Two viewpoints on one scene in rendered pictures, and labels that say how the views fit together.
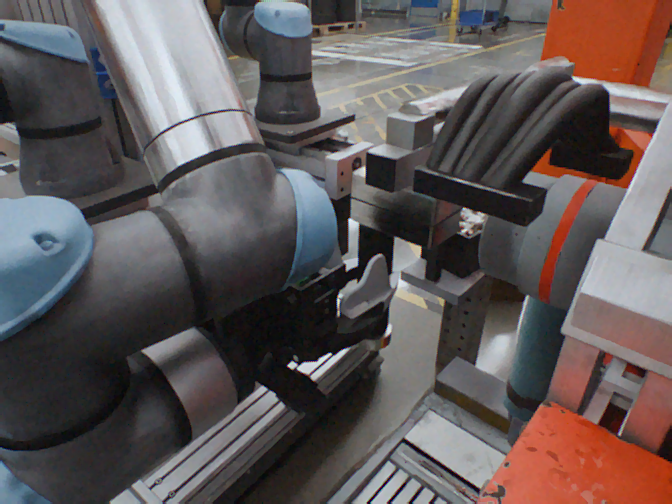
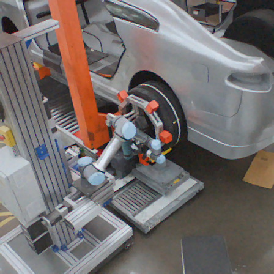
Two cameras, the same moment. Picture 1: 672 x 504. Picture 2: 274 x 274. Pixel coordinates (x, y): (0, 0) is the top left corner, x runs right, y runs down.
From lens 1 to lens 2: 314 cm
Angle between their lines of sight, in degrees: 64
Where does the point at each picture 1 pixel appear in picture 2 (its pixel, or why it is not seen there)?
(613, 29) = (91, 103)
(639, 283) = (158, 123)
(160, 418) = not seen: hidden behind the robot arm
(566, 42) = (86, 109)
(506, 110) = (142, 122)
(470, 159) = (143, 126)
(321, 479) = not seen: hidden behind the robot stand
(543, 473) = (164, 135)
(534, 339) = (128, 145)
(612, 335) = (159, 127)
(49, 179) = not seen: hidden behind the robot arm
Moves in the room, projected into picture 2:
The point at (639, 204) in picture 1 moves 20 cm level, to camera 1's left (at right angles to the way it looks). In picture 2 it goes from (155, 120) to (152, 134)
